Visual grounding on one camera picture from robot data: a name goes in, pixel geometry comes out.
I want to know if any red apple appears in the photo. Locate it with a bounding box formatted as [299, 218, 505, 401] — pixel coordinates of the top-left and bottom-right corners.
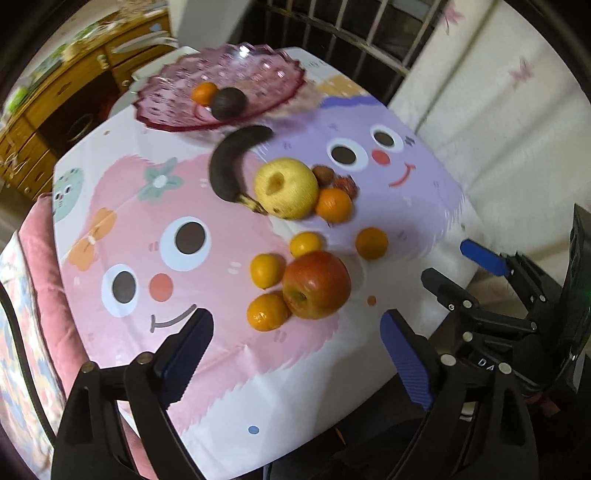
[281, 250, 352, 320]

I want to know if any yellow pear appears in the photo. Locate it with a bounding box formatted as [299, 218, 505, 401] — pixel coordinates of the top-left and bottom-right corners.
[253, 158, 320, 220]

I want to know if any pink cushion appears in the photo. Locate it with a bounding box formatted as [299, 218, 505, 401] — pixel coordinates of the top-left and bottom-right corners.
[16, 193, 153, 480]

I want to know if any metal window grille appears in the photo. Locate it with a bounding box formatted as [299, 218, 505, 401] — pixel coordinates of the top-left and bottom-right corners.
[231, 0, 444, 79]

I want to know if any blackened banana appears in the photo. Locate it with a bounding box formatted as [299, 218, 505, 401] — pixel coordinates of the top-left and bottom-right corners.
[209, 124, 274, 216]

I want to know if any wooden desk with drawers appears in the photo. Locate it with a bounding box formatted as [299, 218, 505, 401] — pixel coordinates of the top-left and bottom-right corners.
[0, 9, 181, 201]

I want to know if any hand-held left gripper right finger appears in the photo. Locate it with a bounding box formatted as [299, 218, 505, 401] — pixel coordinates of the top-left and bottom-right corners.
[379, 309, 541, 480]

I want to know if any pink glass fruit bowl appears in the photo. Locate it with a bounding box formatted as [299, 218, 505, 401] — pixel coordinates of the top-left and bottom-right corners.
[133, 43, 308, 134]

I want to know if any white butterfly print curtain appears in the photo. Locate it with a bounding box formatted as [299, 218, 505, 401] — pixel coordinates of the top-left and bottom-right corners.
[388, 0, 591, 259]

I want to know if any cartoon face printed tablecloth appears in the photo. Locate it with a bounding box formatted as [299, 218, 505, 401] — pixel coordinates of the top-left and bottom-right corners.
[52, 45, 483, 474]

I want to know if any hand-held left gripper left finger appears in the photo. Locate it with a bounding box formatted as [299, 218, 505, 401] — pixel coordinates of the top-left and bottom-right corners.
[51, 307, 215, 480]

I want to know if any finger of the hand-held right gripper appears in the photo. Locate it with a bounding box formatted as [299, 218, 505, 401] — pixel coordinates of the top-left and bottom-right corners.
[421, 268, 539, 335]
[460, 239, 561, 319]

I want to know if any dark brown avocado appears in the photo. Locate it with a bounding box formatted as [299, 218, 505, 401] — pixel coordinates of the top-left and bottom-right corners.
[210, 88, 247, 121]

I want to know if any black cable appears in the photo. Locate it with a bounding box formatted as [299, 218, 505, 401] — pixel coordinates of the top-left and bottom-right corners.
[0, 281, 58, 444]

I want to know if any floral blanket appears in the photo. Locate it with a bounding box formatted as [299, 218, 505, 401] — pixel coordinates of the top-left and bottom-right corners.
[0, 231, 65, 480]

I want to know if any small orange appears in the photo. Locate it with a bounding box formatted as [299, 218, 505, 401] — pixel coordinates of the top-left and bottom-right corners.
[246, 292, 291, 332]
[250, 252, 287, 290]
[289, 232, 324, 258]
[355, 227, 389, 260]
[192, 82, 219, 104]
[315, 187, 354, 224]

